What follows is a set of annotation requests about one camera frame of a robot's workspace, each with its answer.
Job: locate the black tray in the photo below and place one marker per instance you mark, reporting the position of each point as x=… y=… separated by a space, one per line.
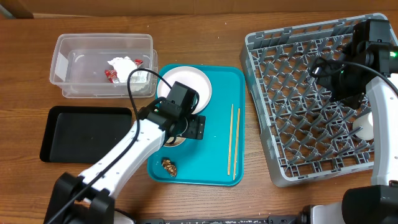
x=83 y=134

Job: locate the large white plate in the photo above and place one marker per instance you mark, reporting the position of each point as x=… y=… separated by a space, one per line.
x=193 y=78

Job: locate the teal serving tray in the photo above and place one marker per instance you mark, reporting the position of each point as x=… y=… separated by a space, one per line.
x=205 y=161

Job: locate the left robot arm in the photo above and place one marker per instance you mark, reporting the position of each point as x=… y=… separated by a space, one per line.
x=90 y=197

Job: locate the pink bowl with rice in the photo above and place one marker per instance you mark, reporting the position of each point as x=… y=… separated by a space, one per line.
x=175 y=141

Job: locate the red snack wrapper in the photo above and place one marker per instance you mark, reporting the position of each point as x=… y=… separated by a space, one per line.
x=121 y=68

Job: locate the small white cup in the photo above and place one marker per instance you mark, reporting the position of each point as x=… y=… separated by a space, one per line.
x=365 y=123

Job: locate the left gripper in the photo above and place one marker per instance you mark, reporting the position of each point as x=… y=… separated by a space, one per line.
x=197 y=126

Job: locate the wooden chopstick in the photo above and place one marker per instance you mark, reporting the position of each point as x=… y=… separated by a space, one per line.
x=230 y=140
x=236 y=144

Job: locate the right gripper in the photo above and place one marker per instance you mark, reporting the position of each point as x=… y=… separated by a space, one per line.
x=354 y=97

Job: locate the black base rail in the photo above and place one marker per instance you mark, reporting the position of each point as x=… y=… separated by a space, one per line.
x=272 y=219

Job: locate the grey dish rack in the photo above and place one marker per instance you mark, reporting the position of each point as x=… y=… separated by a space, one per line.
x=305 y=136

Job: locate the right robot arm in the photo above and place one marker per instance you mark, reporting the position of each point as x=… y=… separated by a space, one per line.
x=368 y=68

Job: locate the white napkin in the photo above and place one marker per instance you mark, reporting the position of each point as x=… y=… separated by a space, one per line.
x=139 y=80

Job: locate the brown food scrap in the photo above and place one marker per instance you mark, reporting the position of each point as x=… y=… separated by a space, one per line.
x=169 y=167

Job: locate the clear plastic bin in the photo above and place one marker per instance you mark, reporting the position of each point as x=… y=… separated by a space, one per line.
x=79 y=62

